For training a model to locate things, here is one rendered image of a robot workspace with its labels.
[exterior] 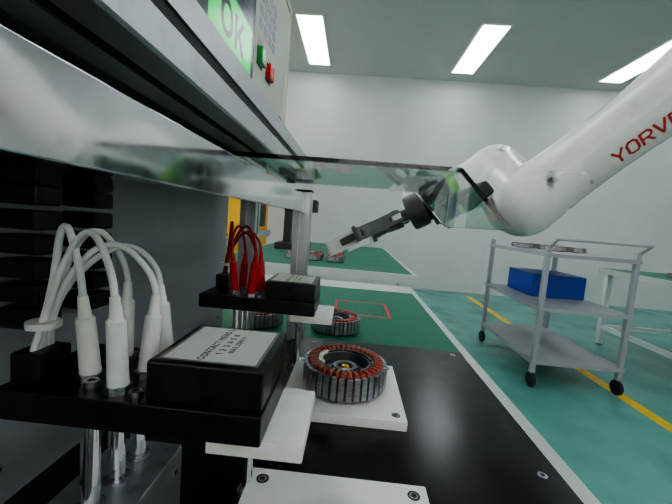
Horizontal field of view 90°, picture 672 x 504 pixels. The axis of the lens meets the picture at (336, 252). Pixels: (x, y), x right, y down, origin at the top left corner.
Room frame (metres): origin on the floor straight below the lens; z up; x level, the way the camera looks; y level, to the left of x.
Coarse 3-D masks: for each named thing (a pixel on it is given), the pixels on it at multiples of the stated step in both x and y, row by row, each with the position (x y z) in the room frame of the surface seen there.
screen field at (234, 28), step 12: (216, 0) 0.28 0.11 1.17; (228, 0) 0.31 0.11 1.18; (216, 12) 0.28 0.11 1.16; (228, 12) 0.31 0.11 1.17; (240, 12) 0.34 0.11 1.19; (216, 24) 0.29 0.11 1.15; (228, 24) 0.31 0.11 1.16; (240, 24) 0.34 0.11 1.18; (228, 36) 0.31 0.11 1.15; (240, 36) 0.34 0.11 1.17; (240, 48) 0.34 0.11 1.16; (240, 60) 0.34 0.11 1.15
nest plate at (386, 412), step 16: (288, 384) 0.42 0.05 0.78; (320, 400) 0.39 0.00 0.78; (336, 400) 0.39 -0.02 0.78; (384, 400) 0.40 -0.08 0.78; (400, 400) 0.41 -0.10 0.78; (320, 416) 0.36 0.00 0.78; (336, 416) 0.36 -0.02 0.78; (352, 416) 0.36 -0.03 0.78; (368, 416) 0.37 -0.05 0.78; (384, 416) 0.37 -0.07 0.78; (400, 416) 0.37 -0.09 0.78
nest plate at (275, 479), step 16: (256, 480) 0.26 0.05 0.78; (272, 480) 0.26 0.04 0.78; (288, 480) 0.26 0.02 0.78; (304, 480) 0.26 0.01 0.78; (320, 480) 0.27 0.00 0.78; (336, 480) 0.27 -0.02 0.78; (352, 480) 0.27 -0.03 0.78; (368, 480) 0.27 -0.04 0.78; (256, 496) 0.24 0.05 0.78; (272, 496) 0.25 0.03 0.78; (288, 496) 0.25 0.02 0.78; (304, 496) 0.25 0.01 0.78; (320, 496) 0.25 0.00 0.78; (336, 496) 0.25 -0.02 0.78; (352, 496) 0.25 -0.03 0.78; (368, 496) 0.25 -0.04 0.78; (384, 496) 0.25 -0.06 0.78; (400, 496) 0.26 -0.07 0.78; (416, 496) 0.26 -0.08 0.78
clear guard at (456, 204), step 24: (264, 168) 0.44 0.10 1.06; (288, 168) 0.42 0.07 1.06; (312, 168) 0.40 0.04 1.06; (336, 168) 0.39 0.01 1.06; (360, 168) 0.37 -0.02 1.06; (384, 168) 0.36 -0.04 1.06; (408, 168) 0.35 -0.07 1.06; (432, 168) 0.35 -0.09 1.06; (456, 168) 0.35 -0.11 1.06; (432, 192) 0.49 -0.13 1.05; (456, 192) 0.40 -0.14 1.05; (480, 192) 0.35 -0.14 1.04; (456, 216) 0.47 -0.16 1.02; (480, 216) 0.39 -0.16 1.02
